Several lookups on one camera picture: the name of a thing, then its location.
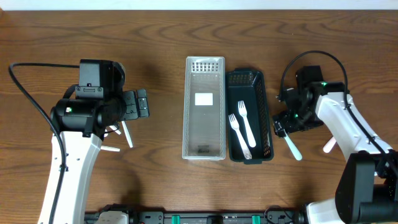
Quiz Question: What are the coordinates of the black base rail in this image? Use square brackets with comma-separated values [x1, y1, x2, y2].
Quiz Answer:
[83, 204, 308, 224]

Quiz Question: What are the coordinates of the clear perforated plastic basket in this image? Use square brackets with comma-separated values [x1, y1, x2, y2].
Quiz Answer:
[182, 56, 226, 161]

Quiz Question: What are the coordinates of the white plastic fork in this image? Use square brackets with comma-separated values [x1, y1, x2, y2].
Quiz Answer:
[228, 114, 252, 159]
[238, 100, 256, 148]

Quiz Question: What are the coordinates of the dark green perforated basket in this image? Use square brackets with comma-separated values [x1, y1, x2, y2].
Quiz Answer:
[226, 68, 274, 165]

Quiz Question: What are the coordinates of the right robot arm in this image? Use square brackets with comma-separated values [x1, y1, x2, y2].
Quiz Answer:
[273, 65, 397, 223]

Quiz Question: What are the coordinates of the white spoon lowest left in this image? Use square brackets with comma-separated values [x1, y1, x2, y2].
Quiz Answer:
[100, 146, 121, 152]

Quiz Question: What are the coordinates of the pinkish white plastic spoon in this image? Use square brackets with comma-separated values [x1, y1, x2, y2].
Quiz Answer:
[323, 137, 336, 153]

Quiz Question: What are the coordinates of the pale green plastic fork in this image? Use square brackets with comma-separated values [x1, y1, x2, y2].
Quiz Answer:
[284, 134, 302, 161]

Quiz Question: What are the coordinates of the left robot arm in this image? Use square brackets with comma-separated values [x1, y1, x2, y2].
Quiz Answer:
[39, 59, 149, 223]

